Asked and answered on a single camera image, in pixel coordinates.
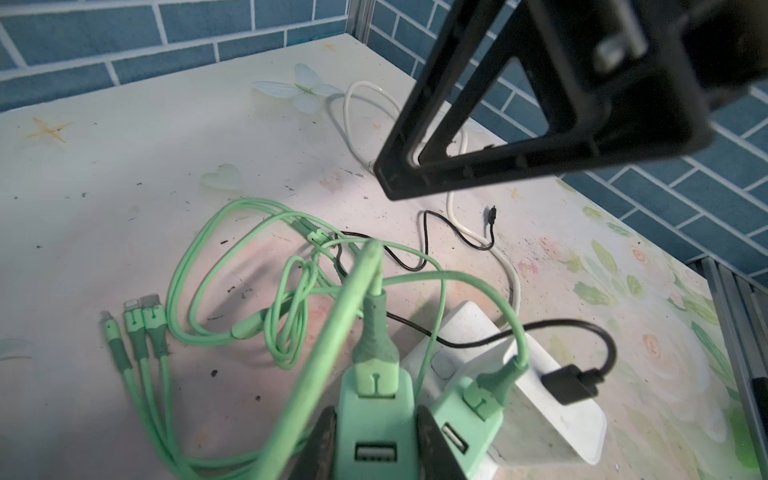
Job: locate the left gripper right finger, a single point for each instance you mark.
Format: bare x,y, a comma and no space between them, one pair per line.
436,459

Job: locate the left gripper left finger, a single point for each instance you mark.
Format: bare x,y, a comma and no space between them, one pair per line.
317,458

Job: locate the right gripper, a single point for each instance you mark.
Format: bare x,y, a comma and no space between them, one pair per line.
638,80

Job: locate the green charger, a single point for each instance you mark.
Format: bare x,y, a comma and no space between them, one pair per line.
468,418
376,438

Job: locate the white power strip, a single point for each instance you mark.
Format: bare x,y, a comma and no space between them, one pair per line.
464,324

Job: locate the white charger adapter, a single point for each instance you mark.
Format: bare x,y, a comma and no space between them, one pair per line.
537,430

